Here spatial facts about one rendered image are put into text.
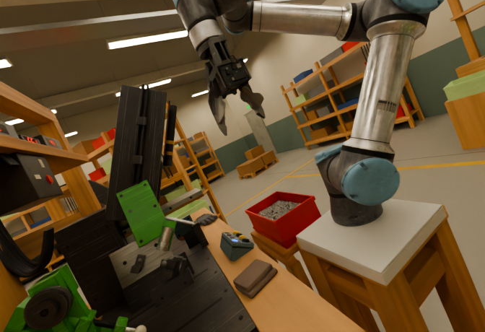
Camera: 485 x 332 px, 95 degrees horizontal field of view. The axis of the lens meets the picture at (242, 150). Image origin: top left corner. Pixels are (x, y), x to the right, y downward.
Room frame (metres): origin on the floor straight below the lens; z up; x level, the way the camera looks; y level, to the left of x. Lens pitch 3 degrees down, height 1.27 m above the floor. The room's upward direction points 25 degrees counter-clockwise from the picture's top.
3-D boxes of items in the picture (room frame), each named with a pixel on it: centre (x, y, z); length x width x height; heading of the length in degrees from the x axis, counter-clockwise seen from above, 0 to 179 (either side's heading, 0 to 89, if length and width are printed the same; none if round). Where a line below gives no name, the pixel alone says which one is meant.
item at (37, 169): (0.71, 0.67, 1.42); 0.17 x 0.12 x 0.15; 20
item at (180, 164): (3.93, 1.93, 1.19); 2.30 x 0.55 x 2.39; 69
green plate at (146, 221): (0.83, 0.43, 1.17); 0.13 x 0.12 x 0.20; 20
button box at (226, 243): (0.81, 0.17, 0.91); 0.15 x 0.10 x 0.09; 20
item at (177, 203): (0.99, 0.45, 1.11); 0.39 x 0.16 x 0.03; 110
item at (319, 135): (5.79, -2.80, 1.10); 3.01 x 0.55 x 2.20; 28
